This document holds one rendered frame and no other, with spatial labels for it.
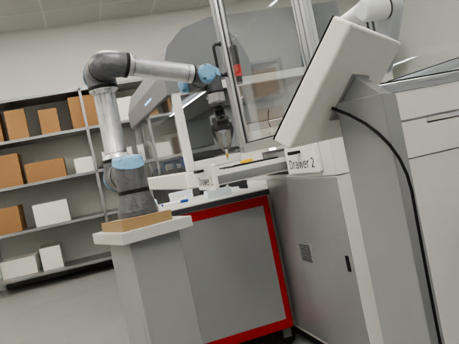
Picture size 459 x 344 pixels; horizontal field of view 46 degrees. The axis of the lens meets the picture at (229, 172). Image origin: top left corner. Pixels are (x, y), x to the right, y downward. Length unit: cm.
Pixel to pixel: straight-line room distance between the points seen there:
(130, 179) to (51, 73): 471
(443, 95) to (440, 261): 63
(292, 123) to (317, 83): 11
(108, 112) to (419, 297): 133
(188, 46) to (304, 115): 208
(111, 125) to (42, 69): 451
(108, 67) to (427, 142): 123
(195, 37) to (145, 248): 167
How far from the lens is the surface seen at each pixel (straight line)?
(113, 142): 217
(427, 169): 219
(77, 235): 653
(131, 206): 200
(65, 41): 671
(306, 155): 213
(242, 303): 260
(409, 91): 218
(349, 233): 202
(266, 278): 262
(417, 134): 217
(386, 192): 141
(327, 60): 124
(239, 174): 229
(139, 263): 196
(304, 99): 126
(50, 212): 605
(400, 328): 150
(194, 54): 328
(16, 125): 609
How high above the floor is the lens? 94
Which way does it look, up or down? 2 degrees down
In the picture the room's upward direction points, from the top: 12 degrees counter-clockwise
